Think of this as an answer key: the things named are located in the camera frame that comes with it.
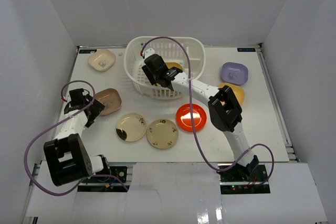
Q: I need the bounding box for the purple square panda plate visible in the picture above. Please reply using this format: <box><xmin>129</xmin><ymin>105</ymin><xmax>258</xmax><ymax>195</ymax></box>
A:
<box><xmin>221</xmin><ymin>62</ymin><xmax>249</xmax><ymax>86</ymax></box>

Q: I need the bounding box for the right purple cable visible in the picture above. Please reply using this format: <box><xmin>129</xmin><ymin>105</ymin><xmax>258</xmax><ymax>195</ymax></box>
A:
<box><xmin>140</xmin><ymin>36</ymin><xmax>275</xmax><ymax>189</ymax></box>

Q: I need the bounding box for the cream round plate black mark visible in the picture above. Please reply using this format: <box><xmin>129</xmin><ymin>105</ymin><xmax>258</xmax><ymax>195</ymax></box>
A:
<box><xmin>115</xmin><ymin>113</ymin><xmax>147</xmax><ymax>142</ymax></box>

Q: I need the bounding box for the white plastic dish basket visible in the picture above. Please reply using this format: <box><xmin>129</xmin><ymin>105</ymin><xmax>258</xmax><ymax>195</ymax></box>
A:
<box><xmin>124</xmin><ymin>36</ymin><xmax>206</xmax><ymax>100</ymax></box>

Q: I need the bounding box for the cream square panda plate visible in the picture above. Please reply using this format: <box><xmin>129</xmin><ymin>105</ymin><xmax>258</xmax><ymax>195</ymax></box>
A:
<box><xmin>88</xmin><ymin>49</ymin><xmax>116</xmax><ymax>72</ymax></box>

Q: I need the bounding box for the yellow square panda plate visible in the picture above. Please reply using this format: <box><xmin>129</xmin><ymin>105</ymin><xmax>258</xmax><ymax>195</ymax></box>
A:
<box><xmin>218</xmin><ymin>82</ymin><xmax>245</xmax><ymax>106</ymax></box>

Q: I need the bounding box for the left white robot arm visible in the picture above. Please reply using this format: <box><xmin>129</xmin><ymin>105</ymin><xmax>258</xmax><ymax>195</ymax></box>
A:
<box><xmin>44</xmin><ymin>89</ymin><xmax>111</xmax><ymax>186</ymax></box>

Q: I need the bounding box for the orange round plate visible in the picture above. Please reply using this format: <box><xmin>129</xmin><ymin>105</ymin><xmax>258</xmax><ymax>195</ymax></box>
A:
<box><xmin>175</xmin><ymin>104</ymin><xmax>207</xmax><ymax>132</ymax></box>

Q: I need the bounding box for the cream round floral plate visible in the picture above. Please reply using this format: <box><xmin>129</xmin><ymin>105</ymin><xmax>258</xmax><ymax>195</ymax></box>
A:
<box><xmin>146</xmin><ymin>119</ymin><xmax>179</xmax><ymax>150</ymax></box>

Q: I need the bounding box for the pale peach round plate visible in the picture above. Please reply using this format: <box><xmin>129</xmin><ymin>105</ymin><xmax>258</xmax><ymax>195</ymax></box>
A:
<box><xmin>166</xmin><ymin>62</ymin><xmax>183</xmax><ymax>71</ymax></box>

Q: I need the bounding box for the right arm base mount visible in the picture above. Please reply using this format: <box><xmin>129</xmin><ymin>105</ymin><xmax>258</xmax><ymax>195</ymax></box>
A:
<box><xmin>218</xmin><ymin>165</ymin><xmax>270</xmax><ymax>195</ymax></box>

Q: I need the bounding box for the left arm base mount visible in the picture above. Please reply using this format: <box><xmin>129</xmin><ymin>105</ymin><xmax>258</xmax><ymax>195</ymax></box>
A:
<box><xmin>82</xmin><ymin>165</ymin><xmax>128</xmax><ymax>184</ymax></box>

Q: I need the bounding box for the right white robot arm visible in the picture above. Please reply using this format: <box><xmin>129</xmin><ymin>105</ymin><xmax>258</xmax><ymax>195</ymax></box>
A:
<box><xmin>141</xmin><ymin>52</ymin><xmax>259</xmax><ymax>182</ymax></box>

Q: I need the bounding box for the brown square panda plate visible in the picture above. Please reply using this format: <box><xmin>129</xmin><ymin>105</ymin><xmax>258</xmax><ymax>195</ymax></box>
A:
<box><xmin>96</xmin><ymin>88</ymin><xmax>122</xmax><ymax>116</ymax></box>

